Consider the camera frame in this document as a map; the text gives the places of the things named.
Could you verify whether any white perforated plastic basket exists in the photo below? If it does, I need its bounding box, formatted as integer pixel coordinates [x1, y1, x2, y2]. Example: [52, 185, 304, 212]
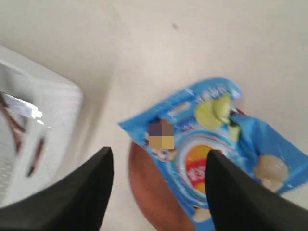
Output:
[0, 47, 83, 207]

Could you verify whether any blue chips bag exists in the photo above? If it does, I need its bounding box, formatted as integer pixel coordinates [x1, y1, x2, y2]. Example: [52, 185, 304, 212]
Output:
[120, 77, 308, 231]

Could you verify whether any silver metal cup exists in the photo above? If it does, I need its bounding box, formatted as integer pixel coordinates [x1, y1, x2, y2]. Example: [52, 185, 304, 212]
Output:
[0, 91, 53, 133]

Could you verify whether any brown round wooden plate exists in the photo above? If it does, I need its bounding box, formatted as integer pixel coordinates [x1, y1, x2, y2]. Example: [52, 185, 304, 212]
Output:
[128, 142, 195, 231]

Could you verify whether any red-brown wooden spoon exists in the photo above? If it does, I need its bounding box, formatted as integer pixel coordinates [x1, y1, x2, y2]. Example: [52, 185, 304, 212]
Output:
[0, 91, 45, 178]

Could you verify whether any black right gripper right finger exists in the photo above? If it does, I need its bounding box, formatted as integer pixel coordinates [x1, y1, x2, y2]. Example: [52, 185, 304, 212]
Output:
[205, 150, 308, 231]

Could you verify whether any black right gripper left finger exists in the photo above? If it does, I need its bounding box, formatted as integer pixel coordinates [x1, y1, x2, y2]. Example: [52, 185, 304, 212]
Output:
[0, 147, 114, 231]

